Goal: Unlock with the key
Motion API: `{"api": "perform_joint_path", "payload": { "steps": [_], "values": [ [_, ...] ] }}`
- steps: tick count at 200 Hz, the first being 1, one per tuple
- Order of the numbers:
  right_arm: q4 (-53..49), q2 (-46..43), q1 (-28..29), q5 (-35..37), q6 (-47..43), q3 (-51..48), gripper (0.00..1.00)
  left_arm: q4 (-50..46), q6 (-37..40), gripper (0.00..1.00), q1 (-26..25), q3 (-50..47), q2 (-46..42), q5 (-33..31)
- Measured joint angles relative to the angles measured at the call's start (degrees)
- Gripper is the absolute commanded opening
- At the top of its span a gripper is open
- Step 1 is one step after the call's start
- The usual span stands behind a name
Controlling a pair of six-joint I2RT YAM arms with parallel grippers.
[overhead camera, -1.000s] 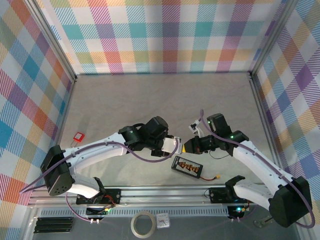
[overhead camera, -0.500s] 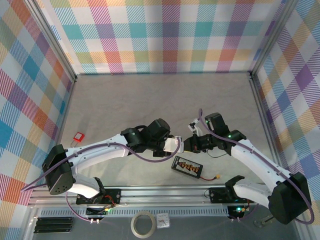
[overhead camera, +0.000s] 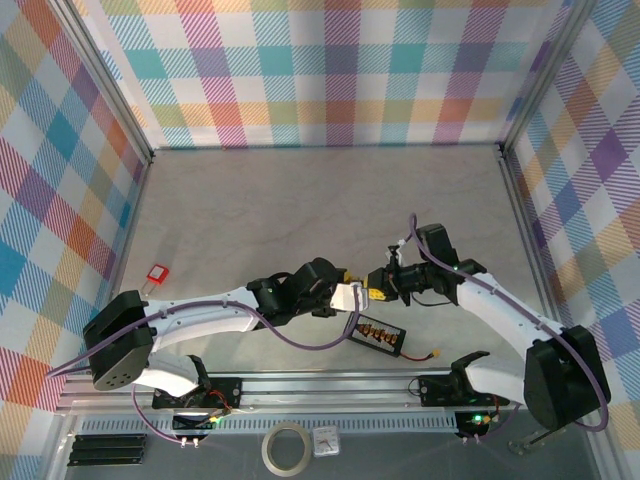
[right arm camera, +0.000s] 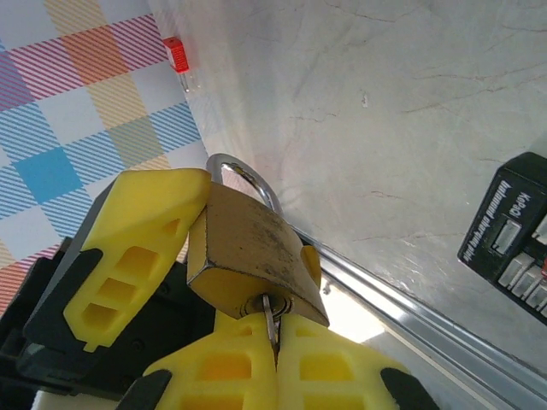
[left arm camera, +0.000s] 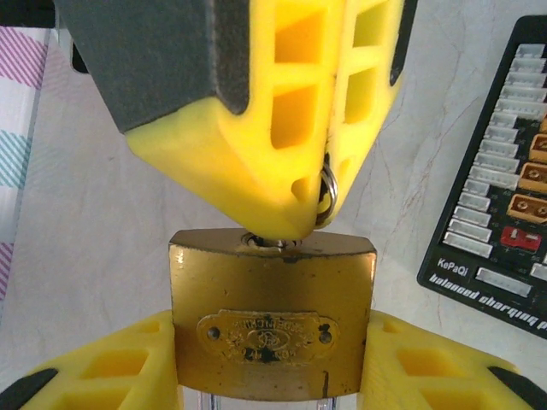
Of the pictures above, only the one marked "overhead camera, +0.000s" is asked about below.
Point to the tape roll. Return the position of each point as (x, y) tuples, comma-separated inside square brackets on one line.
[(286, 425)]

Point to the black charging board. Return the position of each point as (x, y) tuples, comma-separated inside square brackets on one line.
[(380, 337)]

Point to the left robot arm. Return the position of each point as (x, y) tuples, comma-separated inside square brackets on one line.
[(200, 315)]

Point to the red padlock tag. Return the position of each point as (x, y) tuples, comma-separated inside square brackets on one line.
[(156, 275)]

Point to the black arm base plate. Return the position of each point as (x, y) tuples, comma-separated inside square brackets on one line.
[(227, 390), (435, 392)]

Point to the aluminium mounting rail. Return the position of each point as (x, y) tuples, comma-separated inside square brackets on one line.
[(325, 390)]

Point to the black ribbed block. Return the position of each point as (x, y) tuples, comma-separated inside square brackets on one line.
[(105, 450)]

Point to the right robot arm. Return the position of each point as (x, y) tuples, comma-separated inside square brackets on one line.
[(505, 310)]

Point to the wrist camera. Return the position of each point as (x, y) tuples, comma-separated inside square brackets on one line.
[(347, 297), (395, 252)]

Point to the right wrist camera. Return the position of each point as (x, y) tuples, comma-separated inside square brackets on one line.
[(395, 252)]

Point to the small white clock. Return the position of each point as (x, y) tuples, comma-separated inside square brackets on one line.
[(326, 442)]

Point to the black controller module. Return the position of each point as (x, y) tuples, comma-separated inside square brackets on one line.
[(192, 424), (472, 422)]

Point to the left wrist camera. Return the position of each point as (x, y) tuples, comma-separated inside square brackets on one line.
[(347, 297)]

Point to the aluminium table edge rail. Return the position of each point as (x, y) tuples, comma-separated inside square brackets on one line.
[(520, 210)]

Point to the aluminium frame post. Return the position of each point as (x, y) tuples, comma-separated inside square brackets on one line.
[(545, 75), (100, 85)]

